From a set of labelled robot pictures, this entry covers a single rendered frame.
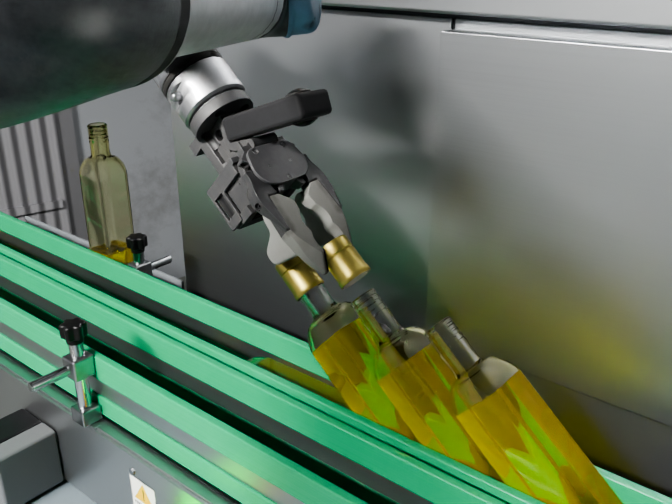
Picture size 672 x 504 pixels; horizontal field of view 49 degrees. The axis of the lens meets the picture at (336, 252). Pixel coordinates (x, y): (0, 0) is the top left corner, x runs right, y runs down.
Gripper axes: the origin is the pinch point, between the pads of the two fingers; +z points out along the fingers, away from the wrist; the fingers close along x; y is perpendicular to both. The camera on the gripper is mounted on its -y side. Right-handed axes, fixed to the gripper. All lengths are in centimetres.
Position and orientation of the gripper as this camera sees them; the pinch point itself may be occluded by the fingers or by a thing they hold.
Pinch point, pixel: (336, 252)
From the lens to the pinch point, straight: 73.8
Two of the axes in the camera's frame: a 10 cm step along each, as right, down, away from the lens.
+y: -5.2, 5.2, 6.8
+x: -6.4, 3.0, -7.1
